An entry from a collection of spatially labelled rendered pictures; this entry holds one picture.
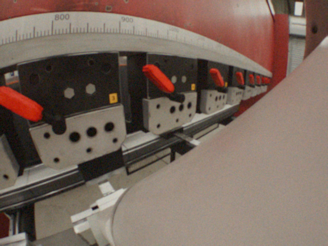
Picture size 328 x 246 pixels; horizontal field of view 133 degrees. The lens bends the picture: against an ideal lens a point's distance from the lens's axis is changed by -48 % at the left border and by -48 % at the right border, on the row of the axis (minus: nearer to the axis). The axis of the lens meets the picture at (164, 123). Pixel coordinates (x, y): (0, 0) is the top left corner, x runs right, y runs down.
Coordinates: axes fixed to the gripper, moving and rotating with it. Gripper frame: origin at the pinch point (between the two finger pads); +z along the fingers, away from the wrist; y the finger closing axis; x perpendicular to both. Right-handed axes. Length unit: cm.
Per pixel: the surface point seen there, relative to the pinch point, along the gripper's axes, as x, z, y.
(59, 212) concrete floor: -10, 148, 55
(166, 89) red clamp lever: -14.8, -14.8, -11.7
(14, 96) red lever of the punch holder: -16.5, -16.8, 9.4
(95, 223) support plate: 0.3, 8.4, 7.3
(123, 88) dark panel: -55, 28, -30
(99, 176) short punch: -9.1, 2.6, 1.2
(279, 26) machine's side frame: -65, -81, -215
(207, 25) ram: -28.2, -24.9, -30.1
